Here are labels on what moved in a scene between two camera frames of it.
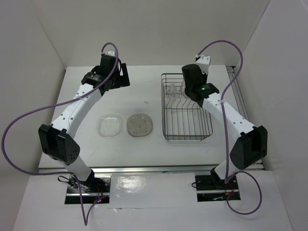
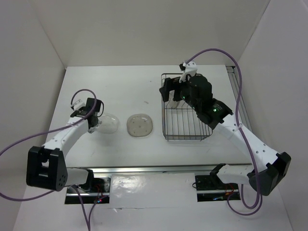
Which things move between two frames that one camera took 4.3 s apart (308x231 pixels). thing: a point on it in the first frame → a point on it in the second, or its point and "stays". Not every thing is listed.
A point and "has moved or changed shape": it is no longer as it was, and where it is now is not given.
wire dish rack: [183, 119] stays
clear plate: [109, 127] has moved or changed shape
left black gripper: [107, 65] → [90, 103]
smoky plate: [183, 89] has moved or changed shape
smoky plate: [139, 125] stays
